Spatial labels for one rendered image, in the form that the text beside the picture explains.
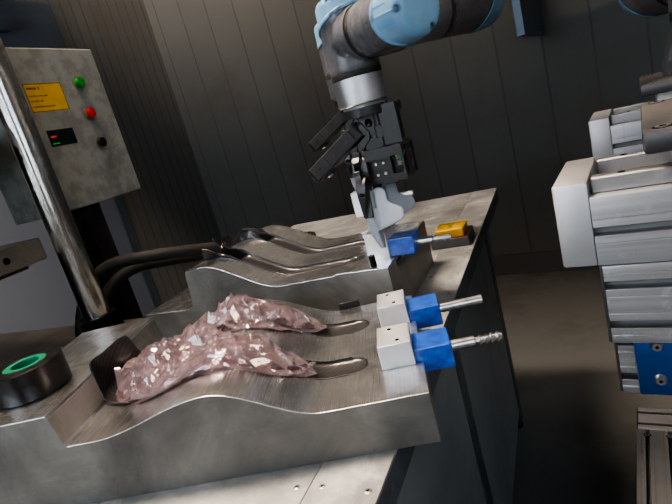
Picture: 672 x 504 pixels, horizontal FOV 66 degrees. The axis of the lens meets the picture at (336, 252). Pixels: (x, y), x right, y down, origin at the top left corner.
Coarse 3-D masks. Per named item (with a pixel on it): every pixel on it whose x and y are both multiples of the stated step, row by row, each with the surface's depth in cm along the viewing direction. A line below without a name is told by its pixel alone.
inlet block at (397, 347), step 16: (384, 336) 56; (400, 336) 55; (416, 336) 57; (432, 336) 56; (448, 336) 55; (480, 336) 55; (496, 336) 54; (384, 352) 54; (400, 352) 53; (416, 352) 54; (432, 352) 54; (448, 352) 53; (384, 368) 54; (432, 368) 54
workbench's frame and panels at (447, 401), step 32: (480, 256) 141; (480, 288) 134; (448, 320) 77; (480, 320) 128; (480, 352) 122; (448, 384) 91; (480, 384) 117; (512, 384) 162; (448, 416) 88; (480, 416) 112; (512, 416) 153; (416, 448) 71; (448, 448) 86; (480, 448) 107; (512, 448) 145; (416, 480) 69; (448, 480) 83; (480, 480) 103; (512, 480) 137
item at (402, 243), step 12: (372, 240) 81; (396, 240) 80; (408, 240) 79; (420, 240) 80; (432, 240) 79; (444, 240) 79; (372, 252) 81; (384, 252) 80; (396, 252) 80; (408, 252) 79
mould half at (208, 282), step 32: (416, 224) 97; (288, 256) 97; (320, 256) 96; (416, 256) 91; (192, 288) 91; (224, 288) 89; (256, 288) 86; (288, 288) 84; (320, 288) 82; (352, 288) 80; (384, 288) 78; (416, 288) 88; (160, 320) 97; (192, 320) 94
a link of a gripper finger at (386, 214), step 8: (376, 192) 77; (384, 192) 77; (376, 200) 77; (384, 200) 77; (376, 208) 77; (384, 208) 77; (392, 208) 77; (400, 208) 76; (376, 216) 77; (384, 216) 77; (392, 216) 77; (400, 216) 76; (368, 224) 78; (376, 224) 77; (384, 224) 77; (392, 224) 77; (376, 232) 78; (376, 240) 79; (384, 240) 80
